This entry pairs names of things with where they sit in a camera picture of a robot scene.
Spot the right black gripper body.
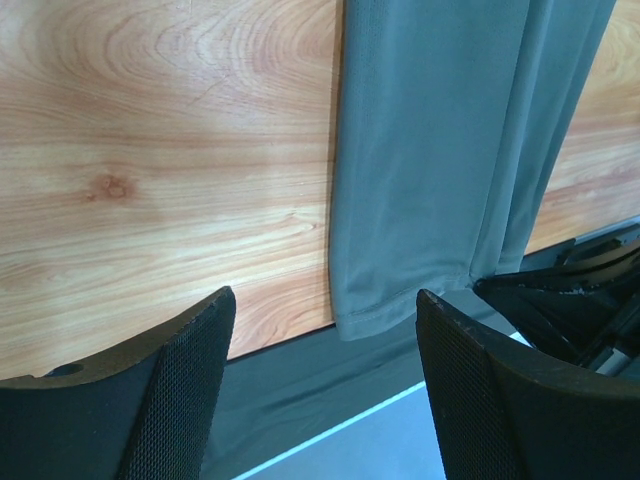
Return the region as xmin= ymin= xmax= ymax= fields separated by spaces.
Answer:
xmin=474 ymin=234 xmax=639 ymax=375

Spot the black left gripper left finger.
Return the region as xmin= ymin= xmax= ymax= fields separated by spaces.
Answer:
xmin=1 ymin=287 xmax=236 ymax=479

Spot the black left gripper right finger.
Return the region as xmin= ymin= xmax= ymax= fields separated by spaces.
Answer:
xmin=416 ymin=290 xmax=639 ymax=479

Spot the grey t-shirt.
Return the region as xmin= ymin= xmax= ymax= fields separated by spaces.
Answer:
xmin=329 ymin=1 xmax=614 ymax=341

